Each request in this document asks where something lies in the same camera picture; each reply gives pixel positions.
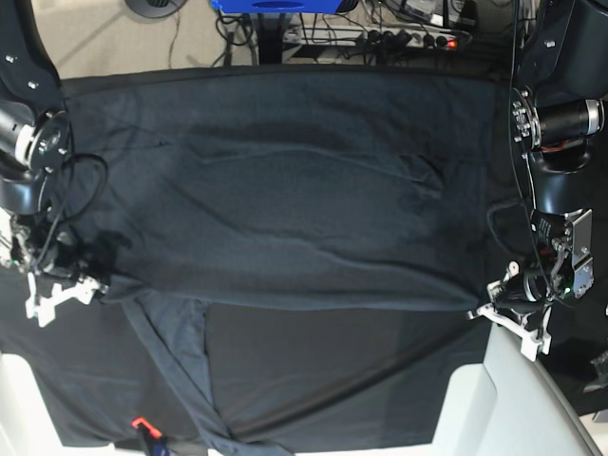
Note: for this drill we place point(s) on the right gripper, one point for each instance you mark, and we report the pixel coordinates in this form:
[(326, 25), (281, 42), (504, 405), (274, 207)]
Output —
[(61, 267)]

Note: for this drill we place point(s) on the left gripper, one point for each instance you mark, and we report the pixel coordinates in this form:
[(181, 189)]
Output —
[(522, 293)]

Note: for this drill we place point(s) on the dark grey T-shirt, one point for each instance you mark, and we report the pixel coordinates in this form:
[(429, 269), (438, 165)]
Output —
[(285, 214)]

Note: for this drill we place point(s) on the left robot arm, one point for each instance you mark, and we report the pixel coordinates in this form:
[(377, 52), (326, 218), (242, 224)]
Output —
[(557, 83)]

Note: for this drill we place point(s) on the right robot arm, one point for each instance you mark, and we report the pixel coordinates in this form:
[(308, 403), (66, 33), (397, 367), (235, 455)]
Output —
[(37, 147)]

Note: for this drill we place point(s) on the white bin right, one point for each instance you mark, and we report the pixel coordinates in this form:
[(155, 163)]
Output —
[(508, 405)]

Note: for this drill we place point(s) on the white bin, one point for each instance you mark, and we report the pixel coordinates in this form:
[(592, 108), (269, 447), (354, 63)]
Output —
[(508, 405), (26, 427)]

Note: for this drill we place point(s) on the white bin left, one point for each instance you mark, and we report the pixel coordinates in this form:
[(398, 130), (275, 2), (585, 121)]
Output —
[(26, 427)]

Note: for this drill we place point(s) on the black table cloth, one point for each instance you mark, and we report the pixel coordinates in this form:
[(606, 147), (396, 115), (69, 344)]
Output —
[(342, 370)]

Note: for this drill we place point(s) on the round black floor base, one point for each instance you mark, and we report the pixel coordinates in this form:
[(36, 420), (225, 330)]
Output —
[(155, 9)]

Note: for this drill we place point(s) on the blue box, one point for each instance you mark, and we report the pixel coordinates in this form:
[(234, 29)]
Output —
[(279, 6)]

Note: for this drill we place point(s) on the black power strip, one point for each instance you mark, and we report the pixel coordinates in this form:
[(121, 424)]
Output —
[(413, 38)]

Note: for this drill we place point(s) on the white camera on left wrist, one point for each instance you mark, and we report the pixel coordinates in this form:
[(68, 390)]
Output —
[(533, 342)]

